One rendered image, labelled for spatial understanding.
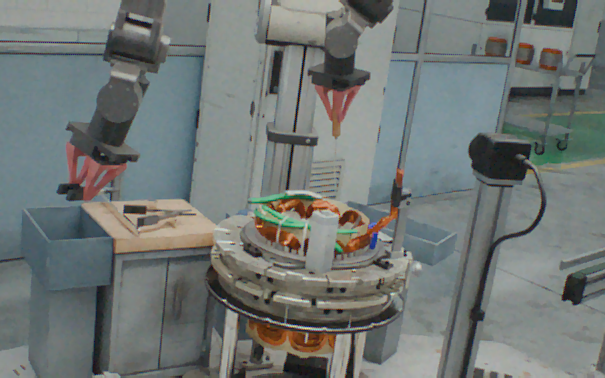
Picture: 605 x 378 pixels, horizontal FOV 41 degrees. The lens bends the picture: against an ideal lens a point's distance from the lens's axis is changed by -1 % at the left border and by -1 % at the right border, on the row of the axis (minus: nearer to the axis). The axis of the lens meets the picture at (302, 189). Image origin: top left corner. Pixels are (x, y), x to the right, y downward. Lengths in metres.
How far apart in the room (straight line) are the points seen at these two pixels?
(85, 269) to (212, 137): 2.47
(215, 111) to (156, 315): 2.38
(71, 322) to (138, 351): 0.13
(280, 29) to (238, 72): 1.94
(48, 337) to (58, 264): 0.14
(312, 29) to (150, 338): 0.69
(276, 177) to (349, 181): 2.26
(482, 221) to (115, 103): 0.54
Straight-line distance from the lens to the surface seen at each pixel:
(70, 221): 1.52
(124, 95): 1.14
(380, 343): 1.68
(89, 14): 3.55
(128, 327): 1.45
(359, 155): 4.04
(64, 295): 1.42
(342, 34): 1.41
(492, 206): 0.85
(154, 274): 1.43
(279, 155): 1.78
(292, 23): 1.70
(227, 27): 3.70
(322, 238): 1.21
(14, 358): 1.60
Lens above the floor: 1.54
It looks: 16 degrees down
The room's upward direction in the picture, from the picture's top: 8 degrees clockwise
